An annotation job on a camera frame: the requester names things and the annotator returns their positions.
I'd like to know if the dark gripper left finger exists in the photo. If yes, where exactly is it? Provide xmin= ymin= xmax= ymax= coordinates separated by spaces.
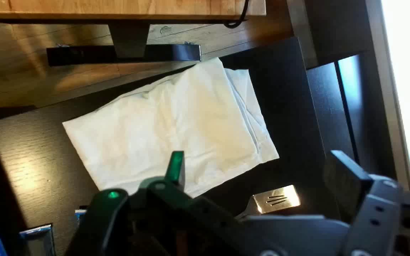
xmin=67 ymin=149 xmax=202 ymax=256

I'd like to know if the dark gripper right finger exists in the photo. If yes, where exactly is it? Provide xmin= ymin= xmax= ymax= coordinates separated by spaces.
xmin=323 ymin=149 xmax=403 ymax=256

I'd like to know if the small bottle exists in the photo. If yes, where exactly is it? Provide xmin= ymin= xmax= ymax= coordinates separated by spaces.
xmin=73 ymin=206 xmax=91 ymax=224

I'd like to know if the small blue snack packet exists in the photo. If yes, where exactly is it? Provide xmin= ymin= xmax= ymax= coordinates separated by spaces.
xmin=19 ymin=221 xmax=57 ymax=256

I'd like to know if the white folded cloth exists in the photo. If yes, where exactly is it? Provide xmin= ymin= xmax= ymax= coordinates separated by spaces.
xmin=61 ymin=56 xmax=281 ymax=199

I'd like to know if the wooden robot platform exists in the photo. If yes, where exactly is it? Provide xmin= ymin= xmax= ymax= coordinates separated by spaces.
xmin=0 ymin=0 xmax=268 ymax=22

